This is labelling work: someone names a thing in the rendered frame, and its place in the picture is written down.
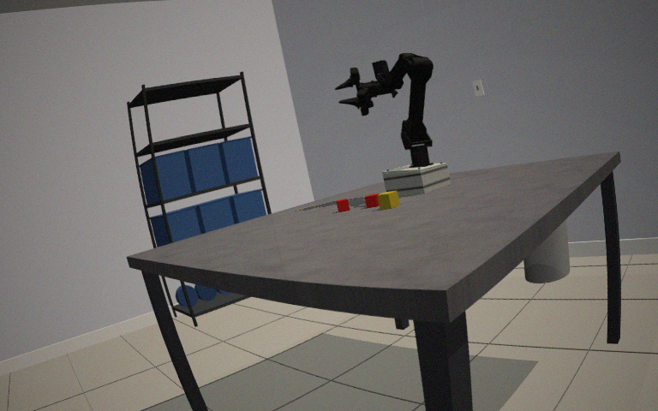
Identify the red cube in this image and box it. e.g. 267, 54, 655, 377
365, 194, 379, 208
337, 199, 350, 212

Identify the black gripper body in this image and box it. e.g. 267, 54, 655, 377
350, 68, 380, 116

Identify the yellow cube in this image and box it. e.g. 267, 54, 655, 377
377, 191, 400, 210

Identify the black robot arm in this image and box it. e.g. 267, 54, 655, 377
356, 53, 434, 168

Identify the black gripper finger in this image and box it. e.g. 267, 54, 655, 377
335, 75, 353, 90
339, 97, 360, 110

